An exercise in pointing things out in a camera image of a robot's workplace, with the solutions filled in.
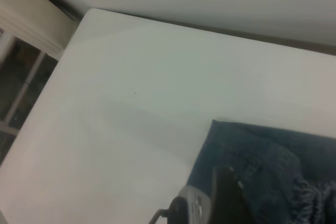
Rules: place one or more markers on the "white framed glass partition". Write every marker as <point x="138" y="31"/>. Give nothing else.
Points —
<point x="29" y="77"/>

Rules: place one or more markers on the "cream ribbed wall moulding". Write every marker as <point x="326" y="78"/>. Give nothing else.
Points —
<point x="26" y="19"/>

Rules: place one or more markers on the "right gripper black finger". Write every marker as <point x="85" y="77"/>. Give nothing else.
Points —
<point x="225" y="200"/>

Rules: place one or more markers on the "blue denim children's jeans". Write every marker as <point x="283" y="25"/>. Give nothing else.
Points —
<point x="262" y="155"/>

